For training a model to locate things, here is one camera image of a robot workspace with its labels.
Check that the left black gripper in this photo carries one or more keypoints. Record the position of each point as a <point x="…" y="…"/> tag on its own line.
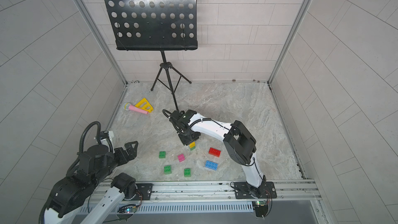
<point x="127" y="158"/>

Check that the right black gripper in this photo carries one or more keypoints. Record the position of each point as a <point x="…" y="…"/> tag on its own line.
<point x="185" y="141"/>

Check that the pink lego brick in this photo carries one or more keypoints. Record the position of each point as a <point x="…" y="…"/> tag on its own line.
<point x="181" y="157"/>

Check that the red lego brick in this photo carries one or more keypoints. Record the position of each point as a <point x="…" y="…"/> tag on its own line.
<point x="214" y="152"/>

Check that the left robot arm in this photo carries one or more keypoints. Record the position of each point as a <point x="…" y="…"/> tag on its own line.
<point x="96" y="159"/>

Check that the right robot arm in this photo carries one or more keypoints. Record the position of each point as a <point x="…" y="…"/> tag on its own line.
<point x="239" y="143"/>

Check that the blue lego brick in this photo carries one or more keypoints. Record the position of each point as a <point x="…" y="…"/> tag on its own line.
<point x="211" y="165"/>

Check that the pink toy microphone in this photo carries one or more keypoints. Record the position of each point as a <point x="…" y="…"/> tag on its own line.
<point x="130" y="107"/>

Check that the left circuit board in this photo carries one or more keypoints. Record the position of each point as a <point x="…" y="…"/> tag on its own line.
<point x="128" y="209"/>

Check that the circuit board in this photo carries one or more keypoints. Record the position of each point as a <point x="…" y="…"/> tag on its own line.
<point x="128" y="209"/>
<point x="260" y="208"/>

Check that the yellow triangle toy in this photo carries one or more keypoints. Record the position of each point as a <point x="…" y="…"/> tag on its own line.
<point x="144" y="104"/>

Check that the right circuit board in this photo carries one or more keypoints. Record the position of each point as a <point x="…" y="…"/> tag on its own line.
<point x="260" y="208"/>

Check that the black perforated music stand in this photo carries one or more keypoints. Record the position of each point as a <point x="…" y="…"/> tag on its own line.
<point x="154" y="25"/>

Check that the aluminium mounting rail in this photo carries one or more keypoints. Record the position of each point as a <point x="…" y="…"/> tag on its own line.
<point x="226" y="191"/>

